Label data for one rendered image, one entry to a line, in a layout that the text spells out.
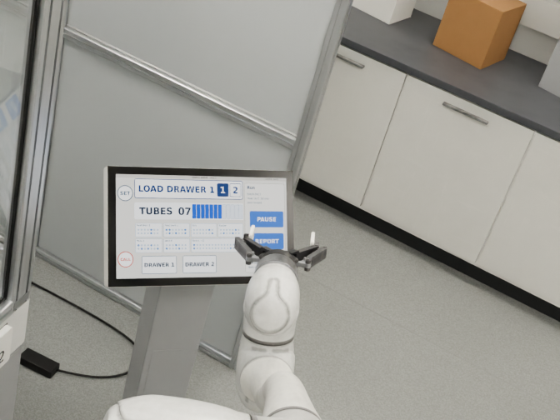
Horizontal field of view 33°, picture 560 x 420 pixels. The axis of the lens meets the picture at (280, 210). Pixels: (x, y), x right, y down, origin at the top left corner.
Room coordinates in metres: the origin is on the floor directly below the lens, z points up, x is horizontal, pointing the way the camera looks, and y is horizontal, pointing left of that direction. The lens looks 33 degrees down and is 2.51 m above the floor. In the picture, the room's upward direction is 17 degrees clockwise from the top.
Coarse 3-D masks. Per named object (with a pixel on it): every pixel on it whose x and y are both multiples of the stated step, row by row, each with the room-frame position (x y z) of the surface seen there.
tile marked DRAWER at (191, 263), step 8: (184, 256) 1.98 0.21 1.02; (192, 256) 1.99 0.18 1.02; (200, 256) 2.00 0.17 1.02; (208, 256) 2.01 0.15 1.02; (216, 256) 2.02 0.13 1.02; (184, 264) 1.97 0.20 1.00; (192, 264) 1.98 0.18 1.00; (200, 264) 1.99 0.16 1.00; (208, 264) 2.00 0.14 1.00; (216, 264) 2.01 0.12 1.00; (184, 272) 1.95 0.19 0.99; (192, 272) 1.96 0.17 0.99; (200, 272) 1.97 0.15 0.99; (208, 272) 1.98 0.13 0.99; (216, 272) 1.99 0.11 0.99
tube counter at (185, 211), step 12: (180, 204) 2.05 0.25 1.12; (192, 204) 2.07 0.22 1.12; (204, 204) 2.08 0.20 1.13; (216, 204) 2.10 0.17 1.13; (228, 204) 2.12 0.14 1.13; (240, 204) 2.13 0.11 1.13; (180, 216) 2.03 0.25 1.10; (192, 216) 2.05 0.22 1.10; (204, 216) 2.07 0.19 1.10; (216, 216) 2.08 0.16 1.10; (228, 216) 2.10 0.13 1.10; (240, 216) 2.11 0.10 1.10
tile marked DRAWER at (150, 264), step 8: (144, 256) 1.93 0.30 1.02; (152, 256) 1.94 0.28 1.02; (160, 256) 1.95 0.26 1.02; (168, 256) 1.96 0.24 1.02; (176, 256) 1.97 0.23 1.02; (144, 264) 1.92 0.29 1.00; (152, 264) 1.93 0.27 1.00; (160, 264) 1.94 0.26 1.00; (168, 264) 1.95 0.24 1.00; (176, 264) 1.96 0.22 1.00; (144, 272) 1.90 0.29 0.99; (152, 272) 1.91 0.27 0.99; (160, 272) 1.92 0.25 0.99; (168, 272) 1.93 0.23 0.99; (176, 272) 1.94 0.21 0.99
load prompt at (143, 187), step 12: (144, 180) 2.04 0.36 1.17; (156, 180) 2.06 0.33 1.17; (168, 180) 2.07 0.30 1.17; (180, 180) 2.09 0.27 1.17; (192, 180) 2.10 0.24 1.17; (204, 180) 2.12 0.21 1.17; (216, 180) 2.14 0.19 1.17; (144, 192) 2.02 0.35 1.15; (156, 192) 2.04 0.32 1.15; (168, 192) 2.05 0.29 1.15; (180, 192) 2.07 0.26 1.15; (192, 192) 2.08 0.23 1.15; (204, 192) 2.10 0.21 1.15; (216, 192) 2.12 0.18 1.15; (228, 192) 2.13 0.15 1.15; (240, 192) 2.15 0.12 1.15
